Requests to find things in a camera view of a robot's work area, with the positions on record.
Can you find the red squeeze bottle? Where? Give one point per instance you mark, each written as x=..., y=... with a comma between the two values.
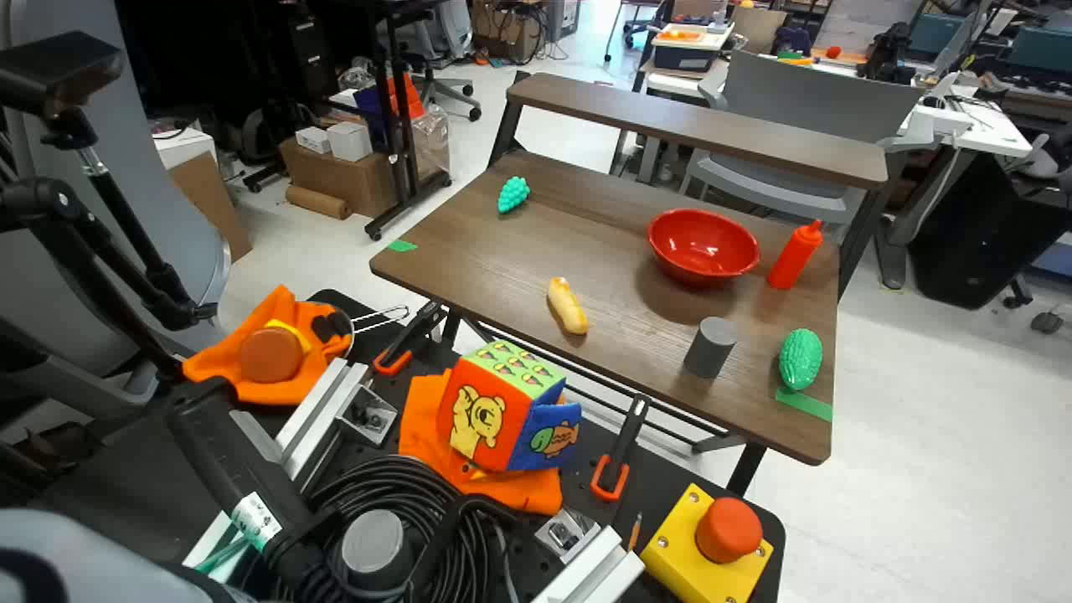
x=795, y=260

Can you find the cardboard tube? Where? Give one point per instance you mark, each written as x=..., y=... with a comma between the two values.
x=315, y=201

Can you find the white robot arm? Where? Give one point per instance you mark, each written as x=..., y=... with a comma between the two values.
x=67, y=556

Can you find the yellow toy bread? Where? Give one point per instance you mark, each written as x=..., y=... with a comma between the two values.
x=569, y=305

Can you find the colourful picture cube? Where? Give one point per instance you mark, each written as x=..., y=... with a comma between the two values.
x=498, y=412

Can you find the black metal floor stand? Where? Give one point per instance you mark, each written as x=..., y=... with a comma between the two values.
x=402, y=134

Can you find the black camera on stand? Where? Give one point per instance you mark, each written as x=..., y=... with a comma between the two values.
x=54, y=67

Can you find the grey round disc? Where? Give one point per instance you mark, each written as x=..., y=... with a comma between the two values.
x=373, y=544

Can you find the large cardboard box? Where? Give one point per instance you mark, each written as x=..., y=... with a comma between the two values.
x=358, y=179

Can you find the grey chair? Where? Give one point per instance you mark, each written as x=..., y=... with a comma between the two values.
x=816, y=104

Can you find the brown wooden desk shelf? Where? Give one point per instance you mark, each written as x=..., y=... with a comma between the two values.
x=692, y=125

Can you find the orange cloth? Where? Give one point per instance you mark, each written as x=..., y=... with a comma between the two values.
x=218, y=364
x=523, y=490

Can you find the small teal toy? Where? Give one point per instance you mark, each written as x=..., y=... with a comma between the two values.
x=513, y=195

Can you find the green bumpy toy gourd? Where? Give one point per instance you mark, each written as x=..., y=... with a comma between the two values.
x=800, y=356

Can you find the green tape strip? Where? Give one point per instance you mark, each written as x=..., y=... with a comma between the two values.
x=401, y=246
x=806, y=402

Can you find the orange black bar clamp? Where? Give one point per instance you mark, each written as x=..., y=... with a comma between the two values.
x=632, y=430
x=419, y=328

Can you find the white office table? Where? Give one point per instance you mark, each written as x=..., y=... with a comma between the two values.
x=974, y=128

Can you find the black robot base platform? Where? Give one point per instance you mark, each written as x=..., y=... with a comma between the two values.
x=136, y=490

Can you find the brown round toy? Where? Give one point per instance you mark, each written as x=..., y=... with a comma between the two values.
x=271, y=356

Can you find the black bag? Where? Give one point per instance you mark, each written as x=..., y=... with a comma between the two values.
x=982, y=238

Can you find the white small boxes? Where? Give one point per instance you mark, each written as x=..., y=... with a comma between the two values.
x=338, y=137

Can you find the yellow emergency stop box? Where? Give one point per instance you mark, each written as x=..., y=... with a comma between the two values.
x=680, y=556

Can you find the aluminium extrusion rail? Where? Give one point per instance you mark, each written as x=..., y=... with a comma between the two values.
x=320, y=412
x=592, y=570
x=240, y=522

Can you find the small square marker plate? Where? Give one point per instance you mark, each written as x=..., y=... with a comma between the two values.
x=569, y=537
x=370, y=415

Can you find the red plastic bowl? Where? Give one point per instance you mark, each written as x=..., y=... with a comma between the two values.
x=704, y=238

